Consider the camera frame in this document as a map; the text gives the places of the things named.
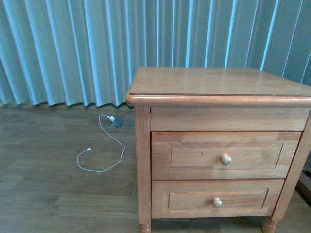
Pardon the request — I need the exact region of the wooden drawer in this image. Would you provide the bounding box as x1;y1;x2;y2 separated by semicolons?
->
151;179;284;218
151;132;301;181

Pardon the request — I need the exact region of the metal floor socket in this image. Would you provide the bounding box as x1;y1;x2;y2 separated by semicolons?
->
108;117;124;128

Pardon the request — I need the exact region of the light wooden nightstand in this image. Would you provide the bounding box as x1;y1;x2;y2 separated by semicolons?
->
126;67;311;233

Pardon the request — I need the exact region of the light blue curtain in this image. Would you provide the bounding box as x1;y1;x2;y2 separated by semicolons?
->
0;0;311;106

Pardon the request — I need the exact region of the dark wooden side table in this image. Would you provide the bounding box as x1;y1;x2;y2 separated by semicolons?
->
296;171;311;205

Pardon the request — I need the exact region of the white cable on floor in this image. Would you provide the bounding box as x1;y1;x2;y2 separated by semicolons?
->
76;114;126;173

